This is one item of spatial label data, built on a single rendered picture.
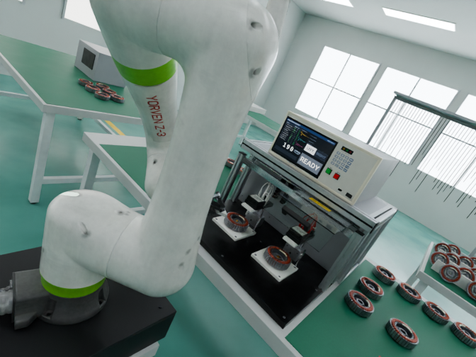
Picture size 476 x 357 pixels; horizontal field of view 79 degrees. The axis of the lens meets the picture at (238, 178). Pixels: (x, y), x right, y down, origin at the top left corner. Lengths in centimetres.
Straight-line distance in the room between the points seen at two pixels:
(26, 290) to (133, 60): 47
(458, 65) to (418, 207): 302
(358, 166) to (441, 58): 667
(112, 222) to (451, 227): 724
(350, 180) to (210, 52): 88
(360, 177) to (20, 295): 104
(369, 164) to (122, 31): 93
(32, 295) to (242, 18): 60
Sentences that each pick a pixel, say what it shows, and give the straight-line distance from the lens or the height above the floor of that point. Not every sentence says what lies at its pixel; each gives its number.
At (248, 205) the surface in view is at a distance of 130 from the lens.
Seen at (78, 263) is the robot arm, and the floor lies 99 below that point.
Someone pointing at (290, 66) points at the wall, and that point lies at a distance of 883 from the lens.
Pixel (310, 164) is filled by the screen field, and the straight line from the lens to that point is 124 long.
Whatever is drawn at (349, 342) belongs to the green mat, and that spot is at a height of 75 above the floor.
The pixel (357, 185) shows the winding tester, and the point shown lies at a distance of 118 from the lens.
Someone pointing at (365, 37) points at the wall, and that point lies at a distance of 825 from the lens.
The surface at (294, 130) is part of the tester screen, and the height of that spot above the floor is 126.
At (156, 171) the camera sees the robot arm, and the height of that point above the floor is 109.
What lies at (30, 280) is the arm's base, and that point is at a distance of 72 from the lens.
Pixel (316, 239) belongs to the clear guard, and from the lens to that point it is 97.
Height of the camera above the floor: 140
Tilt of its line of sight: 20 degrees down
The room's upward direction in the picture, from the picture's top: 25 degrees clockwise
